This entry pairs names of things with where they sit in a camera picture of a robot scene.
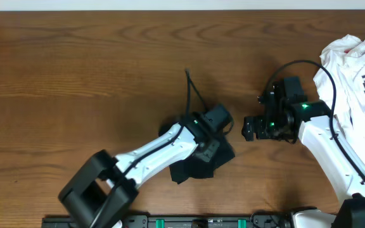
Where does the white t-shirt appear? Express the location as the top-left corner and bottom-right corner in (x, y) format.
(314, 35), (365, 164)

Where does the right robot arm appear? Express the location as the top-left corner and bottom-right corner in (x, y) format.
(241, 85), (365, 227)

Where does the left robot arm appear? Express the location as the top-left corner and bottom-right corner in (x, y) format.
(58, 115), (227, 227)

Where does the black polo shirt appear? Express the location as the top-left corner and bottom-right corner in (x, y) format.
(170, 120), (234, 184)

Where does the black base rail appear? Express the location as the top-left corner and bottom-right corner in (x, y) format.
(41, 214), (293, 228)

